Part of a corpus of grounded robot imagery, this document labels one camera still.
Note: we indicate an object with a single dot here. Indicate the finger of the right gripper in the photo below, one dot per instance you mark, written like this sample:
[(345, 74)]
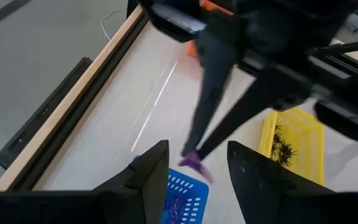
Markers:
[(214, 77), (253, 105)]

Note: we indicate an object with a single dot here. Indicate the orange plastic basket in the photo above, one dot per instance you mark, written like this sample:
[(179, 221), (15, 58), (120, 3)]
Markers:
[(192, 49)]

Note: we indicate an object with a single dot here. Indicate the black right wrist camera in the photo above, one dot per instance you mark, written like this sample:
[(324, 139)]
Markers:
[(176, 20)]

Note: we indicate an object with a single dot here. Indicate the wooden table board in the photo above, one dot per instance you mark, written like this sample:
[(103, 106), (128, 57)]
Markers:
[(72, 96)]

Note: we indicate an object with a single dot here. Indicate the purple translucent witch hat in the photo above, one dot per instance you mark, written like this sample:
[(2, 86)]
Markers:
[(177, 214), (194, 162), (169, 207)]

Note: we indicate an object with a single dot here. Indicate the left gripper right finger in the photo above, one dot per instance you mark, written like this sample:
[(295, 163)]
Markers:
[(253, 186)]

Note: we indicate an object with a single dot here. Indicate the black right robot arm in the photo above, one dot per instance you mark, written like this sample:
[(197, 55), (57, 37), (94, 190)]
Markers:
[(346, 93)]

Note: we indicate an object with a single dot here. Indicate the black floor rail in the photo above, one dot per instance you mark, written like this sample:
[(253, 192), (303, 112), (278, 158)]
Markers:
[(42, 115)]

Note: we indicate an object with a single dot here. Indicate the yellow plastic basket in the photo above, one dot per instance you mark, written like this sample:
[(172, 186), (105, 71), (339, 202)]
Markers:
[(306, 146)]

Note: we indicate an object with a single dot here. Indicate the black plastic spider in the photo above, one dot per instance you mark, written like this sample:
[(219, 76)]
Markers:
[(277, 139), (283, 161), (287, 151), (277, 127)]

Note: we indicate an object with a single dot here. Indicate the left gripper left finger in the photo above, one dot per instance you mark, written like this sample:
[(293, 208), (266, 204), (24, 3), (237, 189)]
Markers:
[(149, 186)]

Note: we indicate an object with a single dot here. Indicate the blue plastic basket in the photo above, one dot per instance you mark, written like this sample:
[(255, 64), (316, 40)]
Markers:
[(191, 193)]

